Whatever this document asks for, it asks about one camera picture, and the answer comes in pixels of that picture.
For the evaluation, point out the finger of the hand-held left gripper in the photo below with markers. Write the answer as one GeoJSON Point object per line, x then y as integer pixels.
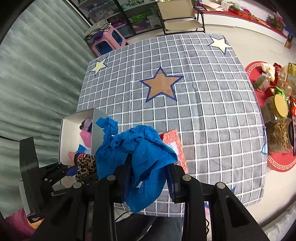
{"type": "Point", "coordinates": [62, 191]}
{"type": "Point", "coordinates": [57, 170]}

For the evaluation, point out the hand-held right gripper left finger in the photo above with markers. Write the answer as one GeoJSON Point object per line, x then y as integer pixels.
{"type": "Point", "coordinates": [115, 183]}

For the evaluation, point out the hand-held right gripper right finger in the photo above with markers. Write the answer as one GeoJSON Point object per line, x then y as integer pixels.
{"type": "Point", "coordinates": [170, 183]}

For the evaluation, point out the pink sponge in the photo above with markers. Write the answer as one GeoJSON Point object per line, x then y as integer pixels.
{"type": "Point", "coordinates": [85, 138]}
{"type": "Point", "coordinates": [72, 154]}

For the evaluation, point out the leopard print scrunchie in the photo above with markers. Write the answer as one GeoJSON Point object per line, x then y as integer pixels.
{"type": "Point", "coordinates": [86, 164]}

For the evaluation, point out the blue cloth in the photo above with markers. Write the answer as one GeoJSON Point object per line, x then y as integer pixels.
{"type": "Point", "coordinates": [81, 148]}
{"type": "Point", "coordinates": [143, 150]}

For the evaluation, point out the red patterned cardboard box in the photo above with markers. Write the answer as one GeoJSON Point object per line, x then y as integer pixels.
{"type": "Point", "coordinates": [175, 143]}

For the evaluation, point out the white storage box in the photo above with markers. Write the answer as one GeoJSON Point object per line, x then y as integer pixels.
{"type": "Point", "coordinates": [71, 125]}

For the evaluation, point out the person's left forearm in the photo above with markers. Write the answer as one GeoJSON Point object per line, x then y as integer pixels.
{"type": "Point", "coordinates": [16, 222]}

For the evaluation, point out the person's dark trousers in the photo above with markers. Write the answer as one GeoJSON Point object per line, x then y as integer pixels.
{"type": "Point", "coordinates": [150, 229]}

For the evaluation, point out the grey checked star tablecloth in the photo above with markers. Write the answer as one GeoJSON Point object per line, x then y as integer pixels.
{"type": "Point", "coordinates": [208, 115]}

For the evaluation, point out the red round mat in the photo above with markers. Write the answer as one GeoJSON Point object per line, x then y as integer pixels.
{"type": "Point", "coordinates": [279, 162]}
{"type": "Point", "coordinates": [252, 69]}

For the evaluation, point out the clear jar of peanuts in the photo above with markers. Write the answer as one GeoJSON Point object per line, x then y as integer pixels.
{"type": "Point", "coordinates": [277, 136]}

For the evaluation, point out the black package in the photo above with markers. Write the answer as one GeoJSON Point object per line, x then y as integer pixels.
{"type": "Point", "coordinates": [292, 139]}

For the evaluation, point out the clear jar yellow lid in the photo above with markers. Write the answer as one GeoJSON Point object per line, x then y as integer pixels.
{"type": "Point", "coordinates": [278, 106]}

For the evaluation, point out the small clear jar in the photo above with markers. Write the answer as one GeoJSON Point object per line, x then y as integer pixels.
{"type": "Point", "coordinates": [261, 82]}

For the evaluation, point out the pink plastic stool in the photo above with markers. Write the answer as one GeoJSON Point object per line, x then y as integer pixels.
{"type": "Point", "coordinates": [108, 37]}

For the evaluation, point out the green snack packet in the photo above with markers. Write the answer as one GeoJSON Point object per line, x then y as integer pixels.
{"type": "Point", "coordinates": [280, 91]}

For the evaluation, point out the folded grey clothes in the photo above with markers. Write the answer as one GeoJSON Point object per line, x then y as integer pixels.
{"type": "Point", "coordinates": [97, 29]}

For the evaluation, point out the fruit in foam net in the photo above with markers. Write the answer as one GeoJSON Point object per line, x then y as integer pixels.
{"type": "Point", "coordinates": [268, 70]}

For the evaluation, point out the yellow snack package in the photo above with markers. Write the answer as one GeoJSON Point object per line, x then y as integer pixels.
{"type": "Point", "coordinates": [291, 76]}

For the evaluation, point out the storage shelf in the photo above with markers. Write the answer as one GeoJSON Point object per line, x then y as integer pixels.
{"type": "Point", "coordinates": [136, 16]}

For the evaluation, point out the beige folding chair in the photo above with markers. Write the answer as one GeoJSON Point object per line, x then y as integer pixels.
{"type": "Point", "coordinates": [178, 14]}

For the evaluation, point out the pile of papers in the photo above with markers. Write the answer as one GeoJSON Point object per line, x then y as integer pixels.
{"type": "Point", "coordinates": [214, 5]}

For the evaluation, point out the potted plant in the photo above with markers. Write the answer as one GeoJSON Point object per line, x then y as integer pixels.
{"type": "Point", "coordinates": [276, 22]}

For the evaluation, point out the red wall ledge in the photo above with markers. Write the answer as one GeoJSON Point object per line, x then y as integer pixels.
{"type": "Point", "coordinates": [261, 23]}

